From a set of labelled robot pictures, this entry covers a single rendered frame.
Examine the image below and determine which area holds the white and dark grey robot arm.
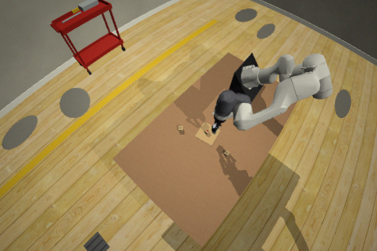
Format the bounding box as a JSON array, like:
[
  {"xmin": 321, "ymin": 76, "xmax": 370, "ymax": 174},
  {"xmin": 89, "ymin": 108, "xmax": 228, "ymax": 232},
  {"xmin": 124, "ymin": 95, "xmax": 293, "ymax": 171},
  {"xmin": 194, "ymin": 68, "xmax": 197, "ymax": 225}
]
[{"xmin": 212, "ymin": 53, "xmax": 333, "ymax": 131}]

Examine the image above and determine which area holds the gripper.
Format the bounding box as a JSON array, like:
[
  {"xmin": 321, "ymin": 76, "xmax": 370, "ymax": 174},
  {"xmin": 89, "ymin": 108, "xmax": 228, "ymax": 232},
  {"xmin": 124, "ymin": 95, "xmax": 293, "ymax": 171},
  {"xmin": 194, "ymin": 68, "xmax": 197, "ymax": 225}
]
[{"xmin": 211, "ymin": 116, "xmax": 226, "ymax": 135}]

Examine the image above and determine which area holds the tan square mat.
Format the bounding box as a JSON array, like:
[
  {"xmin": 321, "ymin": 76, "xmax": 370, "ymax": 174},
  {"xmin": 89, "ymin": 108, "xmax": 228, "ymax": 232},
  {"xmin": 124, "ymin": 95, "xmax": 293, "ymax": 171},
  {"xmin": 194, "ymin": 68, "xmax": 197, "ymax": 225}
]
[{"xmin": 195, "ymin": 122, "xmax": 220, "ymax": 146}]

